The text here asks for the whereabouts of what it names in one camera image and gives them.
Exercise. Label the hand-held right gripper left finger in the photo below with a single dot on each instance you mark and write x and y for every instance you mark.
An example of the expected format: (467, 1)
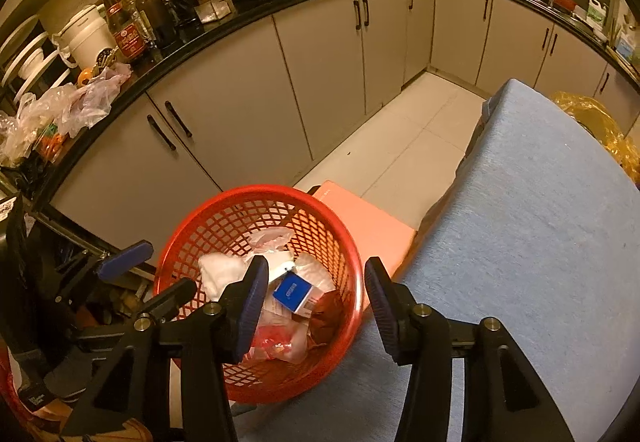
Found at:
(252, 307)

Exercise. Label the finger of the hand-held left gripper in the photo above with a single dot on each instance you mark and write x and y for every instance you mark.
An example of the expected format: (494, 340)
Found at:
(127, 259)
(175, 297)

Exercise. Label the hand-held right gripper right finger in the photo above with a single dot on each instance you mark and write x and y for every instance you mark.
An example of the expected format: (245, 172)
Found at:
(382, 307)

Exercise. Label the translucent bag red contents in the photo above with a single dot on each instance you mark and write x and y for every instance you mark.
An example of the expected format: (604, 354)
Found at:
(277, 342)

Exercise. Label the knotted white plastic bag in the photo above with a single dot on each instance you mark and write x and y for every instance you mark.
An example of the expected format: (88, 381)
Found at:
(222, 274)

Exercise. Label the small blue white box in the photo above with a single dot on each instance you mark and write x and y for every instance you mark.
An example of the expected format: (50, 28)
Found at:
(295, 294)

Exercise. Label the brown paper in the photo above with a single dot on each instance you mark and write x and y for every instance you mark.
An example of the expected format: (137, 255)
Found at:
(327, 317)

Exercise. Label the clear plastic bag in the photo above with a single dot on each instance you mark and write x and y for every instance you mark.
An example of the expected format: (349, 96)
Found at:
(270, 244)

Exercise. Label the translucent white plastic bag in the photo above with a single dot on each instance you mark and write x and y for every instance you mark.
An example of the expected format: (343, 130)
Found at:
(316, 274)

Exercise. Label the red plastic mesh basket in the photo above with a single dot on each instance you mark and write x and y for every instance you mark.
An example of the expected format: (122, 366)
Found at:
(250, 194)

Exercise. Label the flat orange box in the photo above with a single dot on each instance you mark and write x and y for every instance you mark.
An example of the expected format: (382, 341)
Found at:
(370, 227)

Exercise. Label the red plastic object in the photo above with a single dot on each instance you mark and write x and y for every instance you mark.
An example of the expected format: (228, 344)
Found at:
(10, 397)

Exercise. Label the blue tablecloth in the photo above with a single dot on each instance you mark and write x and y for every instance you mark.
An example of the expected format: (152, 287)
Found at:
(525, 247)

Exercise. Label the clear bag of produce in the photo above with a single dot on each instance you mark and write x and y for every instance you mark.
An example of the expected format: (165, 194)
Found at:
(25, 131)

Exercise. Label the crumpled plastic bags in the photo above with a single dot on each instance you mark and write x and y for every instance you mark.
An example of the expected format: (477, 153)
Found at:
(97, 96)

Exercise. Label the orange fruit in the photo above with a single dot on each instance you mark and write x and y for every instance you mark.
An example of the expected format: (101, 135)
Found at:
(86, 76)

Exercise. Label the grey base cabinets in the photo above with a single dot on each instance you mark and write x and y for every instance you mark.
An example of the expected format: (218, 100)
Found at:
(240, 96)

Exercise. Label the red label sauce bottle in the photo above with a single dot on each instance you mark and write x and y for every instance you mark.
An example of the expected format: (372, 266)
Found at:
(127, 39)

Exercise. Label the white plates on rack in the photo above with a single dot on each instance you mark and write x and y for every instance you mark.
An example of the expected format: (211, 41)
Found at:
(30, 56)

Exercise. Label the white rice cooker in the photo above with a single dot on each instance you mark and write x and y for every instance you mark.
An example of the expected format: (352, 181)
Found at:
(87, 36)

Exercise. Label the amber oil bottle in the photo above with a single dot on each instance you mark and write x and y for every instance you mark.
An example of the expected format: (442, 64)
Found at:
(152, 16)

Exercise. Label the red cap sauce bottle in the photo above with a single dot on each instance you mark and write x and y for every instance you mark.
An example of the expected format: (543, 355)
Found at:
(109, 1)

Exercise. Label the silver foil packet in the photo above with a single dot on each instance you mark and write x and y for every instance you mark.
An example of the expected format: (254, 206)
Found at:
(214, 7)

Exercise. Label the yellow plastic bag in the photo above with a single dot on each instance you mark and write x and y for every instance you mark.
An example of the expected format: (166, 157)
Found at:
(595, 121)

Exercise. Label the black kitchen countertop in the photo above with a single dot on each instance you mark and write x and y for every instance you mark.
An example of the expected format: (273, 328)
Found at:
(260, 4)

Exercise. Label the blue label jug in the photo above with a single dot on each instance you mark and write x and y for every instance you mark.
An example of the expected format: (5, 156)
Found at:
(626, 45)

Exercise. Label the green label detergent jug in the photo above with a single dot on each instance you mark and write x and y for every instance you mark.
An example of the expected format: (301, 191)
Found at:
(596, 14)

